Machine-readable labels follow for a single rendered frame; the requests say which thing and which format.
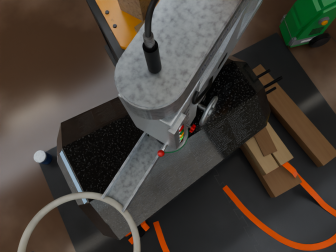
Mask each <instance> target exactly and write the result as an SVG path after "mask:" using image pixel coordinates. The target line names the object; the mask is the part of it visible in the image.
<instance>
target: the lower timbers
mask: <svg viewBox="0 0 336 252"><path fill-rule="evenodd" d="M252 71H253V72H254V73H255V75H256V76H258V75H260V74H261V73H263V72H265V71H266V70H265V69H264V67H263V66H262V65H261V64H260V65H258V66H257V67H255V68H254V69H252ZM258 79H259V80H260V82H261V83H262V84H263V86H265V85H266V84H268V83H270V82H272V81H273V80H274V79H273V78H272V77H271V75H270V74H269V73H267V74H265V75H263V76H262V77H260V78H258ZM273 87H276V89H275V90H273V91H272V92H270V93H268V94H267V95H266V96H267V100H268V103H269V107H270V110H271V113H272V114H273V115H274V116H275V117H276V118H277V120H278V121H279V122H280V123H281V124H282V126H283V127H284V128H285V129H286V130H287V131H288V133H289V134H290V135H291V136H292V137H293V139H294V140H295V141H296V142H297V143H298V144H299V146H300V147H301V148H302V149H303V150H304V152H305V153H306V154H307V155H308V156H309V157H310V159H311V160H312V161H313V162H314V163H315V165H316V166H317V167H321V166H324V165H325V164H327V163H328V162H329V161H331V160H332V159H333V158H335V157H336V149H335V148H334V147H333V146H332V145H331V144H330V143H329V141H328V140H327V139H326V138H325V137H324V136H323V135H322V134H321V132H320V131H319V130H318V129H317V128H316V127H315V126H314V124H313V123H312V122H311V121H310V120H309V119H308V118H307V116H306V115H305V114H304V113H303V112H302V111H301V110H300V108H299V107H298V106H297V105H296V104H295V103H294V102H293V100H292V99H291V98H290V97H289V96H288V95H287V94H286V92H285V91H284V90H283V89H282V88H281V87H280V86H279V85H278V83H277V82H276V83H274V84H272V85H271V86H269V87H267V88H265V92H266V91H268V90H270V89H272V88H273ZM241 150H242V152H243V153H244V155H245V157H246V158H247V160H248V161H249V163H250V165H251V166H252V168H253V170H254V171H255V173H256V175H257V176H258V178H259V179H260V181H261V183H262V184H263V186H264V188H265V189H266V191H267V192H268V194H269V196H270V197H271V198H275V197H277V196H279V195H281V194H283V193H284V192H286V191H288V190H290V189H291V188H293V187H295V186H297V185H298V184H300V183H302V181H301V179H300V178H299V176H298V175H297V176H296V178H295V177H294V176H293V174H292V173H291V172H289V171H288V170H287V169H286V168H285V167H284V166H282V165H281V166H279V167H278V168H276V169H275V170H273V171H271V172H270V173H268V174H266V175H262V173H261V172H260V170H259V168H258V167H257V165H256V164H255V162H254V161H253V159H252V158H251V156H250V155H249V153H248V151H247V150H246V148H245V147H244V146H242V147H241Z"/></svg>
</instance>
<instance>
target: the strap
mask: <svg viewBox="0 0 336 252"><path fill-rule="evenodd" d="M282 166H283V167H285V168H286V169H287V170H288V171H289V172H290V173H292V175H293V176H294V177H295V178H296V176H297V175H298V176H299V178H300V179H301V181H302V183H300V184H301V185H302V187H303V188H304V189H305V190H306V191H307V192H308V193H309V194H310V195H311V196H312V197H313V198H314V199H315V200H316V201H317V202H318V203H319V204H320V206H321V207H323V208H324V209H325V210H326V211H328V212H329V213H330V214H332V215H333V216H335V217H336V210H335V209H333V208H332V207H331V206H329V205H328V204H327V203H326V202H324V200H323V199H322V198H321V197H320V196H319V195H318V194H317V193H316V192H315V191H314V190H313V189H312V187H311V186H310V185H309V184H308V183H307V182H306V181H305V180H304V179H303V178H302V177H301V176H300V175H299V174H298V173H297V171H296V169H295V168H294V167H293V166H292V165H290V164H289V163H288V162H286V163H285V164H283V165H282ZM222 189H223V190H224V191H225V192H226V194H227V195H228V196H229V197H230V198H231V200H232V201H233V202H234V203H235V204H236V206H237V207H238V208H239V209H240V210H241V211H242V212H243V213H244V214H245V215H246V216H247V217H248V218H249V219H250V220H251V221H252V222H253V223H254V224H256V225H257V226H258V227H259V228H260V229H262V230H263V231H264V232H266V233H267V234H268V235H270V236H271V237H273V238H274V239H276V240H277V241H279V242H281V243H283V244H285V245H287V246H289V247H292V248H295V249H298V250H304V251H314V250H320V249H324V248H326V247H329V246H331V245H333V244H334V243H336V234H335V235H333V236H332V237H331V238H329V239H327V240H325V241H323V242H319V243H314V244H302V243H297V242H294V241H291V240H289V239H286V238H284V237H283V236H281V235H279V234H277V233H276V232H274V231H273V230H272V229H270V228H269V227H267V226H266V225H265V224H264V223H262V222H261V221H260V220H259V219H257V218H256V217H255V216H254V215H253V214H252V213H251V212H250V211H249V210H248V209H247V208H246V207H245V206H244V205H243V204H242V203H241V201H240V200H239V199H238V198H237V197H236V196H235V194H234V193H233V192H232V191H231V190H230V188H229V187H228V186H227V185H226V186H225V187H224V188H222ZM153 225H154V228H155V231H156V234H157V237H158V240H159V243H160V246H161V248H162V251H163V252H170V251H169V249H168V247H167V244H166V242H165V239H164V236H163V233H162V230H161V227H160V224H159V221H156V222H153Z"/></svg>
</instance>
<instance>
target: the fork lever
mask: <svg viewBox="0 0 336 252"><path fill-rule="evenodd" d="M164 145H165V144H163V145H162V144H161V143H159V142H157V141H156V140H154V139H152V138H151V137H149V136H148V133H146V132H144V133H143V134H142V136H141V137H140V139H139V140H138V142H137V143H136V145H135V146H134V148H133V149H132V151H131V152H130V154H129V155H128V157H127V158H126V160H125V162H124V163H123V165H122V166H121V168H120V169H119V171H118V172H117V174H116V175H115V177H114V178H113V180H112V181H111V183H110V184H109V186H108V187H107V189H106V190H105V192H104V193H103V195H102V196H101V198H102V199H104V198H105V197H106V196H109V197H111V198H113V199H115V200H116V201H118V202H119V203H120V204H122V205H123V206H124V207H123V209H122V210H121V212H123V213H124V212H125V210H127V209H128V207H129V206H130V204H131V203H132V201H133V200H134V198H135V196H136V195H137V193H138V192H139V190H140V188H141V187H142V185H143V184H144V182H145V181H146V179H147V177H148V176H149V174H150V173H151V171H152V169H153V168H154V166H155V165H156V163H157V161H158V160H159V158H160V156H158V151H159V150H161V149H162V148H163V146H164Z"/></svg>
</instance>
